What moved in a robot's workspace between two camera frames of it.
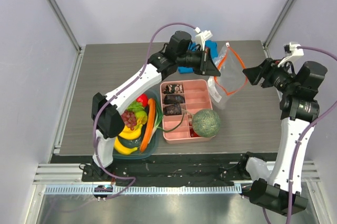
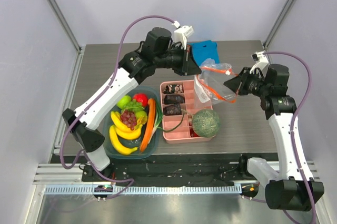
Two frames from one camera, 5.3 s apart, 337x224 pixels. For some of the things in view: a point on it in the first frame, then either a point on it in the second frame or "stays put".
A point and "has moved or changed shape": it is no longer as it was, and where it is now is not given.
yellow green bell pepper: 141,117 stays put
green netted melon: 206,123 stays put
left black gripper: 206,66 to 188,65
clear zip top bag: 232,77 has moved or changed shape
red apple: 143,98 stays put
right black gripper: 266,72 to 242,83
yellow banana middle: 127,133 stays put
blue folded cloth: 212,46 stays put
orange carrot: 149,126 stays put
